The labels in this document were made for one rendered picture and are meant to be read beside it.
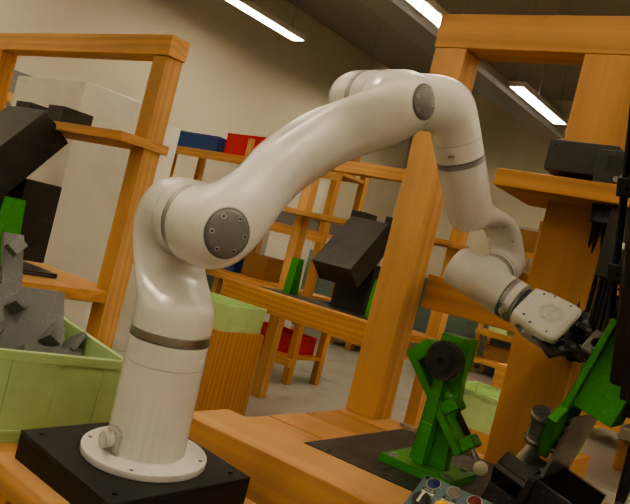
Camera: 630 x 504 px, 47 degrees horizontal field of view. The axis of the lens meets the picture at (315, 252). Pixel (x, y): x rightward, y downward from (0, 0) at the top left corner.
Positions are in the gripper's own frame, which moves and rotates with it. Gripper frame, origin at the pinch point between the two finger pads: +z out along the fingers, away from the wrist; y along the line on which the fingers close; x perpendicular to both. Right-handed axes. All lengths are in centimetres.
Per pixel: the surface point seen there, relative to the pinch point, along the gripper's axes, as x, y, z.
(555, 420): -3.3, -19.3, 3.9
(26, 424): 3, -81, -66
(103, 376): 3, -65, -65
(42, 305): 8, -64, -94
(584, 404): -3.5, -13.5, 5.7
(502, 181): -4.1, 23.6, -37.1
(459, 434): 13.8, -23.4, -10.8
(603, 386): -6.5, -10.5, 6.7
